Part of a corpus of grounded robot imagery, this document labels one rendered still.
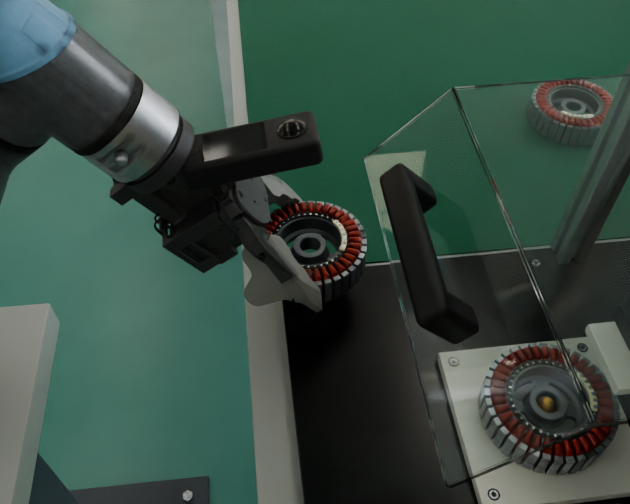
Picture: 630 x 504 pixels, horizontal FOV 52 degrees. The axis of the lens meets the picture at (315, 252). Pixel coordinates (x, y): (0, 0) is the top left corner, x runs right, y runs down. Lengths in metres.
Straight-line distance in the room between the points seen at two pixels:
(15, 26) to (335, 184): 0.47
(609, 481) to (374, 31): 0.76
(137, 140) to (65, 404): 1.14
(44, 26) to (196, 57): 1.98
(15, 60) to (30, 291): 1.36
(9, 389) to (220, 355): 0.89
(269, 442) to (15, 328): 0.30
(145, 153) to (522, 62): 0.71
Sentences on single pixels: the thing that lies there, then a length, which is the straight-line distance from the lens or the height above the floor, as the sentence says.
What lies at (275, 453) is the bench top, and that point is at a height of 0.75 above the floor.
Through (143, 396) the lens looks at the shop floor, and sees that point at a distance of 1.54.
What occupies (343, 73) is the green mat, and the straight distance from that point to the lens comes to 1.01.
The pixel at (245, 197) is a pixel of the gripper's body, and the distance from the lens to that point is 0.56.
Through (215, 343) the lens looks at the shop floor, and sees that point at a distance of 1.58.
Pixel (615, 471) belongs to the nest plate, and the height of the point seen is 0.78.
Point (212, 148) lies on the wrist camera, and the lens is 0.54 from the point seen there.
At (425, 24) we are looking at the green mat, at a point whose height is 0.75.
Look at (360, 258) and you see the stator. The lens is 0.62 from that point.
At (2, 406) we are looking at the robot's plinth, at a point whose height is 0.75.
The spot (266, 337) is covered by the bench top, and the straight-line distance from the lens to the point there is 0.68.
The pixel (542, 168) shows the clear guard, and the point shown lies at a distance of 0.40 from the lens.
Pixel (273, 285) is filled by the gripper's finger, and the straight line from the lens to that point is 0.59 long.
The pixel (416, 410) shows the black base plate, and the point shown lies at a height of 0.77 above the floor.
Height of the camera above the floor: 1.33
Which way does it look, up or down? 50 degrees down
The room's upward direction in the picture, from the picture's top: straight up
